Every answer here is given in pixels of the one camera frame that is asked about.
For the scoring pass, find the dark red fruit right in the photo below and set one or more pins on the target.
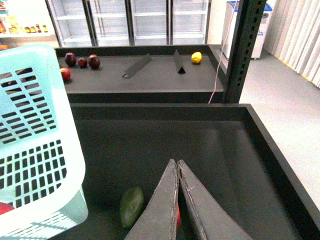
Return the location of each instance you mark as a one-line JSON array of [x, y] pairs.
[[94, 61]]

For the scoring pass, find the green avocado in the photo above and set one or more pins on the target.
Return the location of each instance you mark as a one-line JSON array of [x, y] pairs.
[[131, 205]]

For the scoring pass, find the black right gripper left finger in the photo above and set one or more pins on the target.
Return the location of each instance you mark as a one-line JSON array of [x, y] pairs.
[[159, 219]]

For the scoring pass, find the black rear tray table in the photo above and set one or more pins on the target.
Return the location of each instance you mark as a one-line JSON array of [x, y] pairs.
[[157, 82]]

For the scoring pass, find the red orange mango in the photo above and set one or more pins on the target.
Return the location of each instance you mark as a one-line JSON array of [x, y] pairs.
[[178, 218]]

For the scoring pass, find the glass door refrigerator row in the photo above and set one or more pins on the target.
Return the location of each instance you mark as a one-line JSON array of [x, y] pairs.
[[107, 23]]

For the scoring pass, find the small dark red fruit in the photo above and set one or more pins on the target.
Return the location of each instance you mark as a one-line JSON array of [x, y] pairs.
[[82, 62]]

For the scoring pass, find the red apple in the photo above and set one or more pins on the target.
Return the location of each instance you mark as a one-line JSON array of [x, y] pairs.
[[5, 208], [65, 73]]

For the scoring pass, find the white store shelf with bottles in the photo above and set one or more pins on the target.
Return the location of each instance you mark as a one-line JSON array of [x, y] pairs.
[[26, 22]]

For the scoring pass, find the black perforated metal post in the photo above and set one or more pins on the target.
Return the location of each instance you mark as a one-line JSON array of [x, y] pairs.
[[247, 25]]

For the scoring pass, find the black front tray table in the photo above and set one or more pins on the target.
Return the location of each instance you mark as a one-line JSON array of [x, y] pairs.
[[226, 146]]

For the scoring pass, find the white vertical curtain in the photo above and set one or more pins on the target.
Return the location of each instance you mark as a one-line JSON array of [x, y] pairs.
[[293, 36]]

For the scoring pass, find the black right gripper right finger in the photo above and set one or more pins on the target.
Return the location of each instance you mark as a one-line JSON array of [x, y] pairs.
[[209, 220]]

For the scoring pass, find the black triangular divider right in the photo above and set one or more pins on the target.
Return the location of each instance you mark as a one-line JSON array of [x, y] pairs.
[[178, 63]]

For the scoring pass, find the black triangular divider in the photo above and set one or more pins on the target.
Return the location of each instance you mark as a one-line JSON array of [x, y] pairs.
[[137, 66], [178, 63]]

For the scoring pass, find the light blue plastic basket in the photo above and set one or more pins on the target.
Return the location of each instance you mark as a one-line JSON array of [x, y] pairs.
[[42, 166]]

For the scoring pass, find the white chest freezer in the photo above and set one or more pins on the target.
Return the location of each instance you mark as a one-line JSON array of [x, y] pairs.
[[229, 26]]

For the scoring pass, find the black triangular divider left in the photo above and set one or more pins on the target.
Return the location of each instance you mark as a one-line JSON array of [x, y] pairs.
[[137, 66]]

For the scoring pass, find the black tray table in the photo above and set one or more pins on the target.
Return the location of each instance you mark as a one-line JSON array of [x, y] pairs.
[[226, 146], [157, 82]]

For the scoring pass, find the yellow lemon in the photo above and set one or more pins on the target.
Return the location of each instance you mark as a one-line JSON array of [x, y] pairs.
[[196, 58]]

